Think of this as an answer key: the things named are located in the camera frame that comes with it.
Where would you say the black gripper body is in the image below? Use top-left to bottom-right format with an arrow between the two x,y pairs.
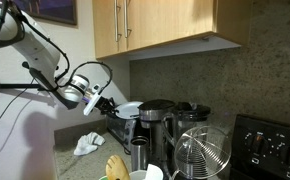
94,95 -> 115,116

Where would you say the white towel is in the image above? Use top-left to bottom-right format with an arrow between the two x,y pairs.
72,131 -> 106,157

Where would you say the silver black toaster oven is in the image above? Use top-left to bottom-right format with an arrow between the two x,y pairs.
105,112 -> 141,152

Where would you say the steel black coffee maker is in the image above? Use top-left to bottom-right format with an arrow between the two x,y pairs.
137,98 -> 177,169

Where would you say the stainless steel tumbler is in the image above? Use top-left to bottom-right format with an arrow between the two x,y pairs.
130,135 -> 150,172

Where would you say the wooden slotted spoon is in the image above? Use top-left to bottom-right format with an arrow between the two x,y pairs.
104,154 -> 131,180

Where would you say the white bowl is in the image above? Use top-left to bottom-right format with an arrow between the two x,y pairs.
128,169 -> 150,180

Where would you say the glass blender black lid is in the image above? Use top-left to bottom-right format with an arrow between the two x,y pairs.
172,101 -> 212,143

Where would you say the wooden upper cabinet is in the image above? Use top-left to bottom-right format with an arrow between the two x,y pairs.
91,0 -> 253,61

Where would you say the black electric stove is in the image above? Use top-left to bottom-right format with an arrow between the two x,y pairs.
229,113 -> 290,180

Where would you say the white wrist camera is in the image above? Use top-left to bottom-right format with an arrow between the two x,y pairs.
82,83 -> 102,117

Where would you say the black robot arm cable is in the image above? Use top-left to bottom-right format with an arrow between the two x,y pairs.
0,0 -> 114,101

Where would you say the silver cabinet handle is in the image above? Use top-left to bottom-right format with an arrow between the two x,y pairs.
113,0 -> 122,43
122,0 -> 132,39

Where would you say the black camera stand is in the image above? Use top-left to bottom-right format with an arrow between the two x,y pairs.
0,78 -> 43,96

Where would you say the thin black hanging cable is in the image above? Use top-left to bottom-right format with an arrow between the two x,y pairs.
0,79 -> 37,135

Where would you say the dark framed wall picture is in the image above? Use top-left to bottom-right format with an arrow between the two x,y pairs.
13,0 -> 78,26

